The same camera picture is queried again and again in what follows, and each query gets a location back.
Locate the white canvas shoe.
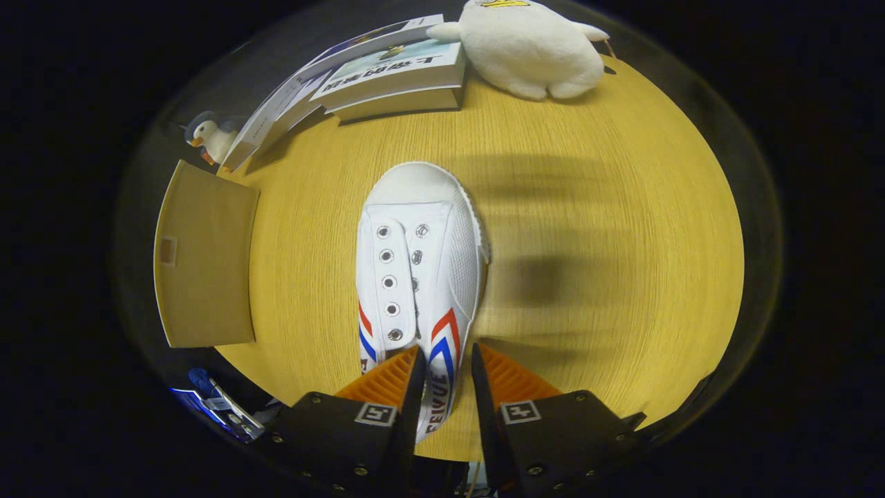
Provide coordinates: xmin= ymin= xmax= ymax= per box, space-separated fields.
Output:
xmin=355 ymin=161 xmax=492 ymax=445

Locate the white book with portrait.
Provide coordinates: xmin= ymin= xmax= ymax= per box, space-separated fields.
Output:
xmin=220 ymin=69 xmax=333 ymax=174

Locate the white duck plush toy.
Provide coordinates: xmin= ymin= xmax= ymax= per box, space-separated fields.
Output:
xmin=426 ymin=0 xmax=611 ymax=102

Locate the computer monitor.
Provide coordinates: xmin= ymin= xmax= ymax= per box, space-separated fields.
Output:
xmin=169 ymin=384 xmax=267 ymax=443

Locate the book with blue picture cover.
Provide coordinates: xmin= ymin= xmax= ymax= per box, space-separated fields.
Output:
xmin=297 ymin=14 xmax=445 ymax=77

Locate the book with pale duck cover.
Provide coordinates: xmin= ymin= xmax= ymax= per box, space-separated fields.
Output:
xmin=309 ymin=38 xmax=465 ymax=113

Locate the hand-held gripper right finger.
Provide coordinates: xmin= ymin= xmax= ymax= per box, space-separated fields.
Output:
xmin=472 ymin=341 xmax=647 ymax=498

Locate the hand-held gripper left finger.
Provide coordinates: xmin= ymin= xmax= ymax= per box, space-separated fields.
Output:
xmin=266 ymin=344 xmax=427 ymax=495

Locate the beige fabric storage box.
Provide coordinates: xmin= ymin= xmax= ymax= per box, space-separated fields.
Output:
xmin=153 ymin=160 xmax=261 ymax=349

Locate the penguin plush toy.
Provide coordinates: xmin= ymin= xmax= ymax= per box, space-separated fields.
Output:
xmin=183 ymin=111 xmax=243 ymax=167

